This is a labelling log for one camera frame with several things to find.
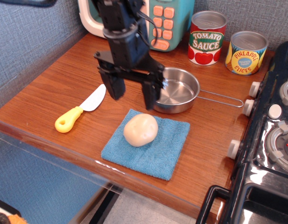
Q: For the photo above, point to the beige toy potato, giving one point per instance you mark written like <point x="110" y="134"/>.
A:
<point x="140" y="130"/>

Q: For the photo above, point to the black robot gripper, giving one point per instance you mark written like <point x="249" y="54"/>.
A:
<point x="129" y="58"/>

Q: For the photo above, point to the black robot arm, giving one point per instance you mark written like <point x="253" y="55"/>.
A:
<point x="122" y="16"/>

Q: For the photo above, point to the black toy stove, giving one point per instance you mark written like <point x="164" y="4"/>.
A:
<point x="259" y="180"/>

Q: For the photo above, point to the blue folded cloth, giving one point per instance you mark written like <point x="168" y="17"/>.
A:
<point x="157" y="158"/>

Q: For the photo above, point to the pineapple slices toy can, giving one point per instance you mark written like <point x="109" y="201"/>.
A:
<point x="246" y="52"/>

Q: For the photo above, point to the tomato sauce toy can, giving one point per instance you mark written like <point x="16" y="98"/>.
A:
<point x="207" y="33"/>

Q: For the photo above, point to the teal white toy microwave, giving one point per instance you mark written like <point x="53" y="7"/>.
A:
<point x="172" y="19"/>

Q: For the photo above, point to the orange fuzzy object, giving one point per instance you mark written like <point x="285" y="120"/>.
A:
<point x="11" y="219"/>

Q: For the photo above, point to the silver pot with wire handle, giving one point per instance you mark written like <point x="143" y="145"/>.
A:
<point x="180" y="90"/>

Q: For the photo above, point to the yellow handled toy knife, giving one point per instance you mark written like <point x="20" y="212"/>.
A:
<point x="66" y="121"/>

